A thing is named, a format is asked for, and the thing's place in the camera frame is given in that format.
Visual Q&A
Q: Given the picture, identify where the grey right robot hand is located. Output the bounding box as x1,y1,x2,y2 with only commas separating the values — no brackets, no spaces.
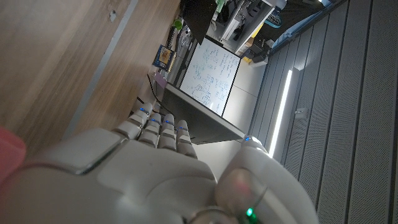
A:
0,102,321,224

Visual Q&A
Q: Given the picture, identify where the computer monitor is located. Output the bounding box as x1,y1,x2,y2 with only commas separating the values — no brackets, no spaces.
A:
161,82,246,146

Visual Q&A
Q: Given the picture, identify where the small pale desk item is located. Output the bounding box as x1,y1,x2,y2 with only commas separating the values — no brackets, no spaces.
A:
154,72,169,90

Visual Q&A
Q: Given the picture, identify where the small blue yellow box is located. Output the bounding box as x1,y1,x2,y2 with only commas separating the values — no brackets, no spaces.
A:
151,44,177,73

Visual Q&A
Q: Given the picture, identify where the whiteboard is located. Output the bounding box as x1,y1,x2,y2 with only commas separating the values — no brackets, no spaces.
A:
179,36,242,118

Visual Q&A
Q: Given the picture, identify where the long ceiling light strip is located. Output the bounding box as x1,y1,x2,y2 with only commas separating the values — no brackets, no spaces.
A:
267,68,294,158

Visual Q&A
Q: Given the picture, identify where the white ceiling sensor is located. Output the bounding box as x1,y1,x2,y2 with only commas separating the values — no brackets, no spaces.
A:
294,107,308,121

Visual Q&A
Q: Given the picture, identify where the white shelf cabinet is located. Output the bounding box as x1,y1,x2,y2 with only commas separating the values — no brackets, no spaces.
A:
217,0,276,54

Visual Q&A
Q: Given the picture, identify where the teal mesh basket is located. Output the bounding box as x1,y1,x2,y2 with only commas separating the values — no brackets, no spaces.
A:
264,12,284,29

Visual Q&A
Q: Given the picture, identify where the black monitor cable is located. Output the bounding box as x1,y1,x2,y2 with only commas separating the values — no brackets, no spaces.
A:
146,73,169,114

